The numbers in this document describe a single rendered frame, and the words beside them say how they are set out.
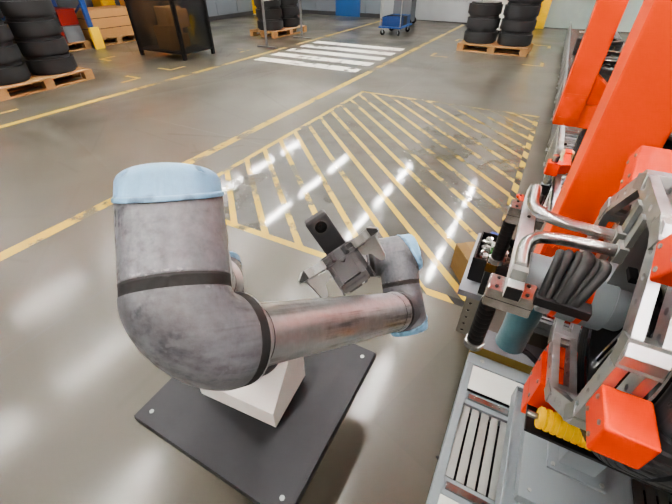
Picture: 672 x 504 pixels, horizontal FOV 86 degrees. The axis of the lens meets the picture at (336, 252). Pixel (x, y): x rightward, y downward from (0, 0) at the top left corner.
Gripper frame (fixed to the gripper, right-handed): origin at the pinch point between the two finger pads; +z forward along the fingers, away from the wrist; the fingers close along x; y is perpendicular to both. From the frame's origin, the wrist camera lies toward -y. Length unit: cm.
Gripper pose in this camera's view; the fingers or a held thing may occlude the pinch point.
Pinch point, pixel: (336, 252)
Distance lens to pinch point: 57.1
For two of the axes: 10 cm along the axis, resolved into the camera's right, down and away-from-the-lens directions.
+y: 5.6, 8.3, -0.5
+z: -0.5, -0.3, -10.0
